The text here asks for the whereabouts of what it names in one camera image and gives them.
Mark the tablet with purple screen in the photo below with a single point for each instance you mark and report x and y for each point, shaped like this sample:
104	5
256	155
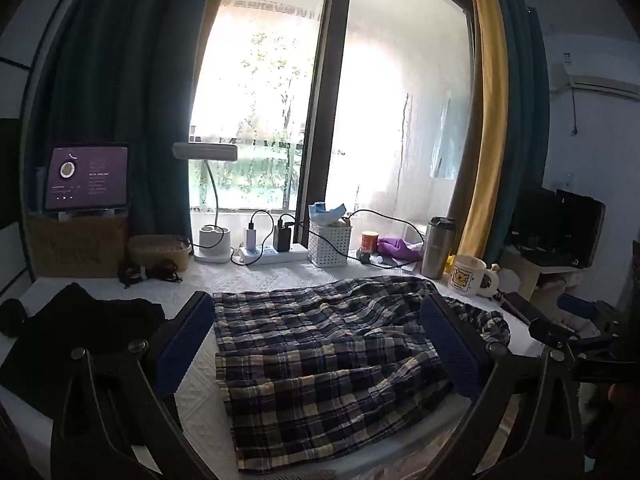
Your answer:
87	177

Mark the cardboard box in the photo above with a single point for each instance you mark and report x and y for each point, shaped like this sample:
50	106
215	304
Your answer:
75	245

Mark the dark window frame post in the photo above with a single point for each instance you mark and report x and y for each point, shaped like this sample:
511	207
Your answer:
325	110

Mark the white textured tablecloth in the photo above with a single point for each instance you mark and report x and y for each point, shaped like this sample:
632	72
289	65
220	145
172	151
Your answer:
280	277

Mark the white charger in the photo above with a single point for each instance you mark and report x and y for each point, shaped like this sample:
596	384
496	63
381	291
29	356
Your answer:
250	239

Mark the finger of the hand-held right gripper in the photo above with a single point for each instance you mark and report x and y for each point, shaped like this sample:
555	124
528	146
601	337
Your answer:
572	304
522	310

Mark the black garment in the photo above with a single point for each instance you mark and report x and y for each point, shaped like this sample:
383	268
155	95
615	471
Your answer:
75	320

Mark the white power strip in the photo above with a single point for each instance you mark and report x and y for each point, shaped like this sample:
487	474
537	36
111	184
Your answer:
297	253

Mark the yellow curtain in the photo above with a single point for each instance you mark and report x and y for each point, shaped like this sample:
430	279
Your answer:
492	110
220	5

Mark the teal curtain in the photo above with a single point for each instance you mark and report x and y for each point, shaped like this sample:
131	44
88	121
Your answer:
125	85
525	85

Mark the steel tumbler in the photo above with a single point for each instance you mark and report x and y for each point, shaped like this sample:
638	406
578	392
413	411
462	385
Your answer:
437	250

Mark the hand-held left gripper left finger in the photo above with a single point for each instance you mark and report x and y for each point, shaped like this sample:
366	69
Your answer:
185	345

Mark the black monitor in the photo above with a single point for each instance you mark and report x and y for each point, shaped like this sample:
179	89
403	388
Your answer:
555	225

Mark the white cartoon mug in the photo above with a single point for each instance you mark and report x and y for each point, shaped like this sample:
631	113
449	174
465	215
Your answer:
467	275

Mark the red can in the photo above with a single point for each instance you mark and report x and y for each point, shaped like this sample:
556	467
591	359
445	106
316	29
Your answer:
369	243

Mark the white air conditioner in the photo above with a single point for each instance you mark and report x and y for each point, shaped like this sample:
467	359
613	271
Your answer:
605	77

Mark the plaid flannel shirt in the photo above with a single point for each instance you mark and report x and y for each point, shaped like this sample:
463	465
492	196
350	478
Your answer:
325	350

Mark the purple cloth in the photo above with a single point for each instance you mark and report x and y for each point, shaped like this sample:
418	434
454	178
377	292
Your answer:
397	249

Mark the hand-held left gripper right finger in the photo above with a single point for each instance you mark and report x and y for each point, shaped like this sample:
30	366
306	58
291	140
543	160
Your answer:
450	350

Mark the small grey round gadget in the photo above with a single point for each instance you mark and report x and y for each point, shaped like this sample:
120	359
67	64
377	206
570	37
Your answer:
365	258

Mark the black charger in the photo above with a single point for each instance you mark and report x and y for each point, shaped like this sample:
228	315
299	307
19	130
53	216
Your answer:
283	235

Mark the white perforated basket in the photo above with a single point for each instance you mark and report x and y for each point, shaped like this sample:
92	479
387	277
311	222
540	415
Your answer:
330	245

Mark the white side table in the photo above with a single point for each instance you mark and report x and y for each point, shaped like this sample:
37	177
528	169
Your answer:
530	275

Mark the white paper sheet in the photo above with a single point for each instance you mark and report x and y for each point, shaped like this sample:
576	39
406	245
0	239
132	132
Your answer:
400	264

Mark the woven bowl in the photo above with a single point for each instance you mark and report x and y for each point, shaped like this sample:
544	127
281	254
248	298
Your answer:
157	252

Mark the blue face mask pack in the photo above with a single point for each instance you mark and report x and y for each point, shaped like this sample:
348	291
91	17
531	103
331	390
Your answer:
327	212

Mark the white desk lamp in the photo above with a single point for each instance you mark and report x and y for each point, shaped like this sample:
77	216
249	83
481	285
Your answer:
212	245

